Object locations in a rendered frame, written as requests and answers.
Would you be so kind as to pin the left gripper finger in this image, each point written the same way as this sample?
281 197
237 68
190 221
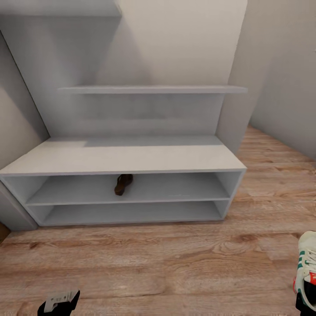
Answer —
74 301

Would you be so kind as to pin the gym shoe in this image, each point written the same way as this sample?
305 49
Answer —
305 281

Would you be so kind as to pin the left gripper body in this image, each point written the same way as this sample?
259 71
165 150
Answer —
62 309

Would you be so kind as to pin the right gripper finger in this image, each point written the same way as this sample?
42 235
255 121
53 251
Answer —
299 303

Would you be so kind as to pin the sandal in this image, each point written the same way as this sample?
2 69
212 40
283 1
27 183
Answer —
122 181

